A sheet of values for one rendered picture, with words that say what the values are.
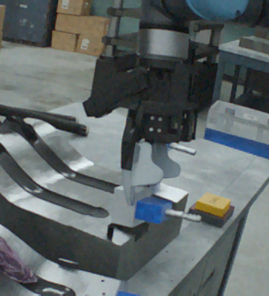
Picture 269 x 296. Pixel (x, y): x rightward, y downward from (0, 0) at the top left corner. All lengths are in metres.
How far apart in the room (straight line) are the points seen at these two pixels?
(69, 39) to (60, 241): 6.86
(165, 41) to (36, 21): 7.04
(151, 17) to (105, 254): 0.35
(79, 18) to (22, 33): 0.92
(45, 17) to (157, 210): 6.98
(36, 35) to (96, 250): 7.06
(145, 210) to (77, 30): 6.83
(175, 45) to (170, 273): 0.37
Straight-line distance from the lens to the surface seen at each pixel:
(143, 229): 0.85
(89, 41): 7.50
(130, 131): 0.75
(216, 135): 3.97
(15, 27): 7.96
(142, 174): 0.76
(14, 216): 0.87
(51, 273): 0.74
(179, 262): 0.93
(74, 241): 0.81
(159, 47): 0.75
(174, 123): 0.76
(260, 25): 0.74
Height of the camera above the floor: 1.26
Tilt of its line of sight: 19 degrees down
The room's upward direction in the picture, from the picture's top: 9 degrees clockwise
